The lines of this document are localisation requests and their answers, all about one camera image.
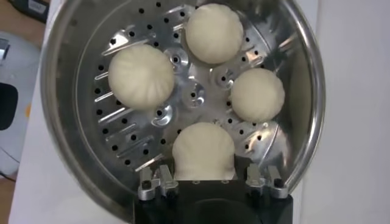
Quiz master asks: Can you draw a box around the grey white robot body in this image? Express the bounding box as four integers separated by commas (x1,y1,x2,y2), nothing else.
0,30,42,180

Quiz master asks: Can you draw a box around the black power adapter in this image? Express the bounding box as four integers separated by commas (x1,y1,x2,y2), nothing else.
7,0,51,24

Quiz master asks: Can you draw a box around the stainless steel steamer basket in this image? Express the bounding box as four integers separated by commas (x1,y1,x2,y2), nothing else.
40,0,327,223

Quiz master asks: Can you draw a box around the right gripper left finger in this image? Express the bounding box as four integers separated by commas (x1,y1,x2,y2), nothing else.
137,158,180,201

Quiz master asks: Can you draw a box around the white steamed baozi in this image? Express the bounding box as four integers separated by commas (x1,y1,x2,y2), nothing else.
185,2,244,65
230,67,286,124
107,44,176,111
171,121,237,181

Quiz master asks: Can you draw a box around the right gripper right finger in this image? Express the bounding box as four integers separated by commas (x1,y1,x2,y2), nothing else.
233,155,289,199

